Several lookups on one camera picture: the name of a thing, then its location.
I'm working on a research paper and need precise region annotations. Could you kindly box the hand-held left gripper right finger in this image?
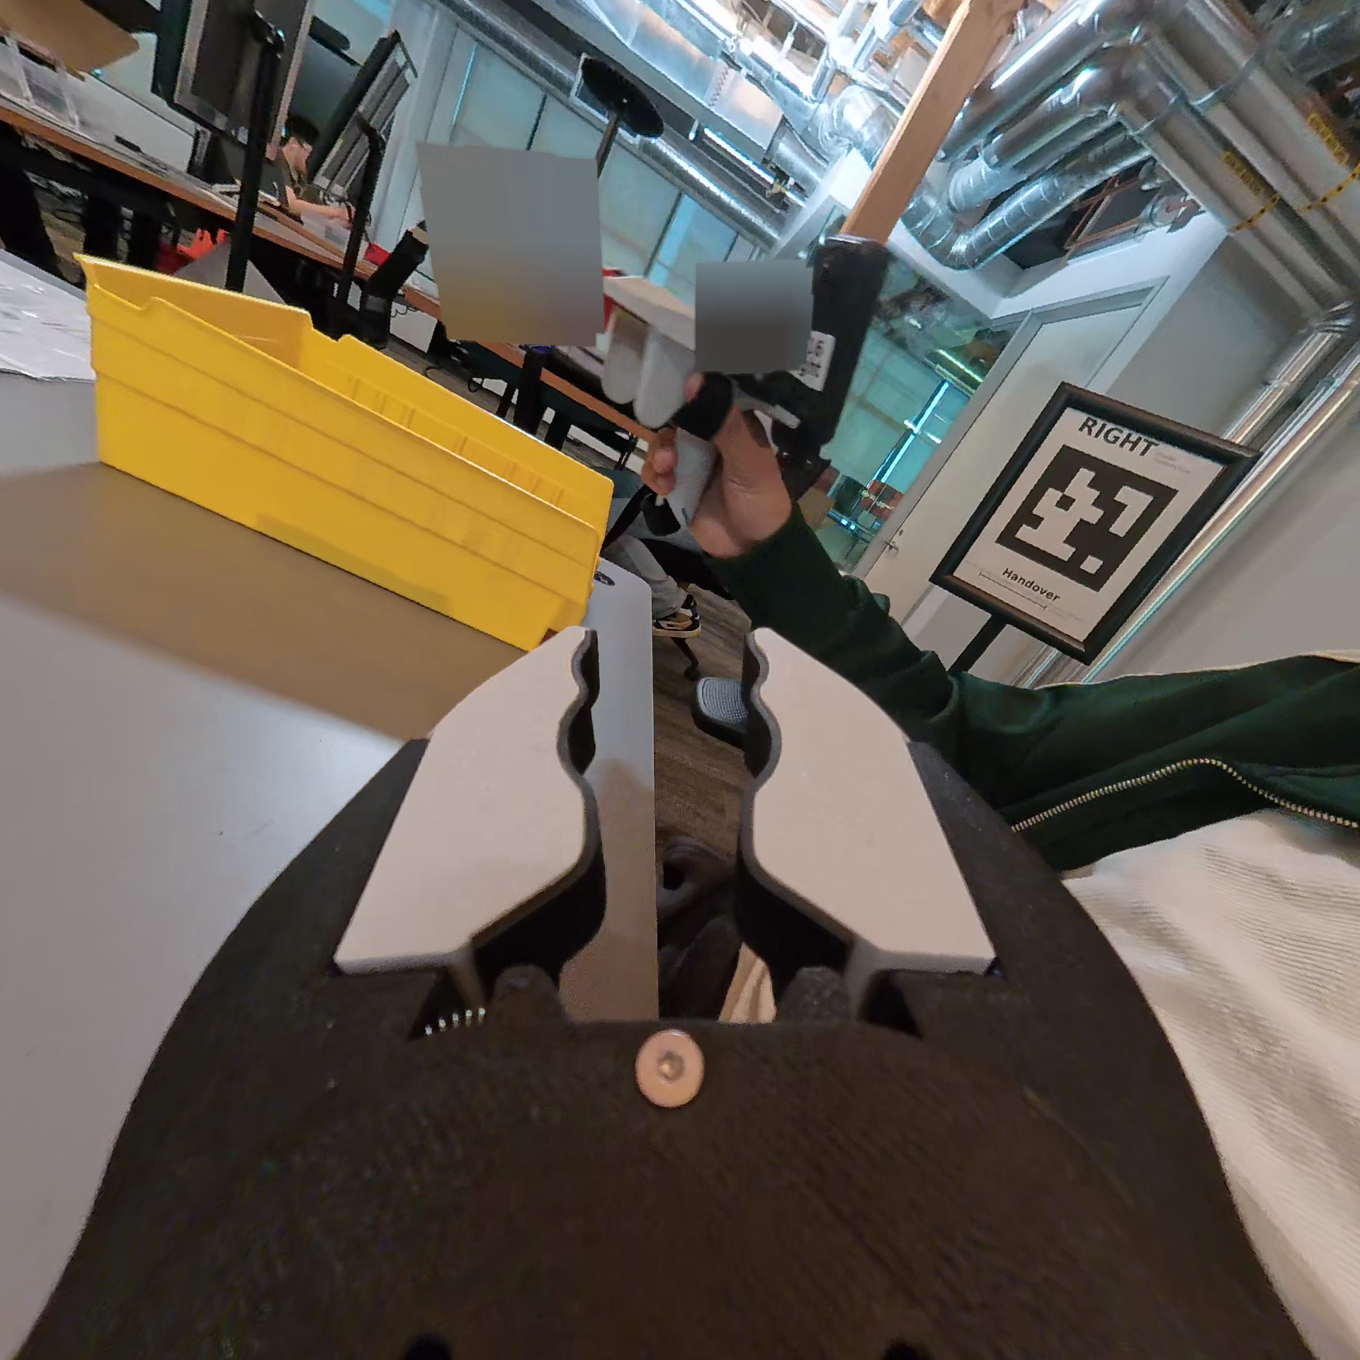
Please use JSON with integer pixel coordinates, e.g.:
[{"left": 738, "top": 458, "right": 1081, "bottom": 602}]
[{"left": 733, "top": 626, "right": 997, "bottom": 1021}]

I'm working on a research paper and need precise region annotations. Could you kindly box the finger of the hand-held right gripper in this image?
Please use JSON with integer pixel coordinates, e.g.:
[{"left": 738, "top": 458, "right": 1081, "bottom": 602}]
[
  {"left": 604, "top": 318, "right": 654, "bottom": 409},
  {"left": 600, "top": 273, "right": 698, "bottom": 343}
]

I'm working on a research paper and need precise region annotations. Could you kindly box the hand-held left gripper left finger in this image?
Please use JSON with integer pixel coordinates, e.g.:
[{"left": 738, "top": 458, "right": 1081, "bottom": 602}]
[{"left": 332, "top": 624, "right": 609, "bottom": 1026}]

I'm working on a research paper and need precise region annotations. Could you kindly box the yellow plastic bin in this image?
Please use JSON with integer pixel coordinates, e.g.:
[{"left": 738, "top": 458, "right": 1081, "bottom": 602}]
[{"left": 76, "top": 252, "right": 615, "bottom": 652}]

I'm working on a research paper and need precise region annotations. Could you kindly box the person's right forearm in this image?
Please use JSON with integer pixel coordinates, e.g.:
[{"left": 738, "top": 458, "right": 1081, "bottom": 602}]
[{"left": 702, "top": 503, "right": 1360, "bottom": 814}]

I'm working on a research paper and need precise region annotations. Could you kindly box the background wooden desk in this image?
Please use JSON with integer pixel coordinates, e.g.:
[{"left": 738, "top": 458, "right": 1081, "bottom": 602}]
[
  {"left": 424, "top": 286, "right": 660, "bottom": 469},
  {"left": 0, "top": 95, "right": 442, "bottom": 320}
]

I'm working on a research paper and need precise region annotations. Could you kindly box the grey desk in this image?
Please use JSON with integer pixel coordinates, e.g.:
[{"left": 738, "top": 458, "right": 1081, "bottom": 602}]
[{"left": 0, "top": 249, "right": 660, "bottom": 1329}]

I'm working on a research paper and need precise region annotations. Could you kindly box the person's right hand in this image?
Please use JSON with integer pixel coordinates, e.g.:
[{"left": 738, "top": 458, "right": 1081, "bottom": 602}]
[{"left": 643, "top": 408, "right": 795, "bottom": 558}]

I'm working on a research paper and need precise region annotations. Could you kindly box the black metal pole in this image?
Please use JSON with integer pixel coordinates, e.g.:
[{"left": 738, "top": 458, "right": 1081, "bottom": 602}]
[{"left": 578, "top": 58, "right": 665, "bottom": 176}]

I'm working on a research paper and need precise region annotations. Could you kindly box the wooden pillar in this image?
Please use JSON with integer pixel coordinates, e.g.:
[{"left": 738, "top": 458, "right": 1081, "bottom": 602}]
[{"left": 842, "top": 0, "right": 1026, "bottom": 246}]

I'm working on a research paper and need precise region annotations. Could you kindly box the person's dark green jacket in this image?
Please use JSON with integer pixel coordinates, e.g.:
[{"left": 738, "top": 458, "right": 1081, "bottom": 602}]
[{"left": 999, "top": 652, "right": 1360, "bottom": 872}]

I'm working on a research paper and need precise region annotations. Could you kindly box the framed marker poster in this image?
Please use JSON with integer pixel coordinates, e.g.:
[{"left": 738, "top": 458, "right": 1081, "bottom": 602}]
[{"left": 929, "top": 382, "right": 1263, "bottom": 665}]

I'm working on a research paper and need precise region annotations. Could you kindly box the black computer monitor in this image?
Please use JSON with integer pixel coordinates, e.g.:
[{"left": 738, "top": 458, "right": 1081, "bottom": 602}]
[
  {"left": 312, "top": 29, "right": 418, "bottom": 204},
  {"left": 158, "top": 0, "right": 314, "bottom": 139}
]

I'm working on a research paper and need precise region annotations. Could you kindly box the person's white shirt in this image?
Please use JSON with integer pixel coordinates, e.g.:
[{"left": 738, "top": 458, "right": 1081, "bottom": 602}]
[{"left": 733, "top": 807, "right": 1360, "bottom": 1360}]

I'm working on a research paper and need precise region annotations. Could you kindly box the blue and white paper sheet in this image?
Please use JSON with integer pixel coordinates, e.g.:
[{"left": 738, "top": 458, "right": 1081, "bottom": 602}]
[{"left": 0, "top": 252, "right": 97, "bottom": 378}]

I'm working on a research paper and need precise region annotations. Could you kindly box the silver ventilation duct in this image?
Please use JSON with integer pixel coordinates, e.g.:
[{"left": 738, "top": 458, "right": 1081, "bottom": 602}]
[{"left": 435, "top": 0, "right": 1360, "bottom": 272}]

